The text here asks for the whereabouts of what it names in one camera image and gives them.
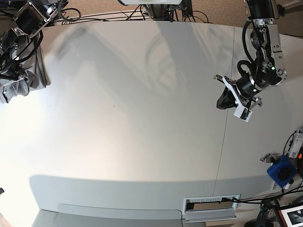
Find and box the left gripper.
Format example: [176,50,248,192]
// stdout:
[214,74,262,109]

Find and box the grey T-shirt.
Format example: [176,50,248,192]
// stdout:
[0,32,49,104]

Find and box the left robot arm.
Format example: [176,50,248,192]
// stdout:
[215,0,287,110]

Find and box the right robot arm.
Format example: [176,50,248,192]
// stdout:
[0,0,63,81]

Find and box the metal table clamp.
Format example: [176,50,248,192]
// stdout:
[260,153,281,163]

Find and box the white barcode power adapter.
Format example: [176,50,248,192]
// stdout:
[288,128,303,158]

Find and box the blue plastic device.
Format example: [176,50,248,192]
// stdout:
[267,156,297,188]

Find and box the framed picture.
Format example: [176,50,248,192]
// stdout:
[277,204,303,227]

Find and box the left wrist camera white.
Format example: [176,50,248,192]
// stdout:
[233,105,252,122]

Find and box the table cable grommet box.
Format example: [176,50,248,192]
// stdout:
[182,194,240,222]

